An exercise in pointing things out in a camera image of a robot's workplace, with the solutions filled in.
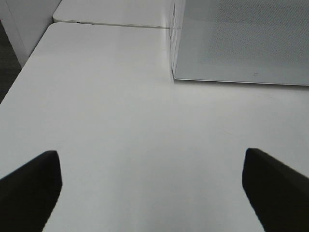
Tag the white microwave oven body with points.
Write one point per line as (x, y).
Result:
(175, 36)

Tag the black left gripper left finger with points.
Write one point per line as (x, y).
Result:
(29, 194)

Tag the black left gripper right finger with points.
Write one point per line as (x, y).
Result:
(278, 194)

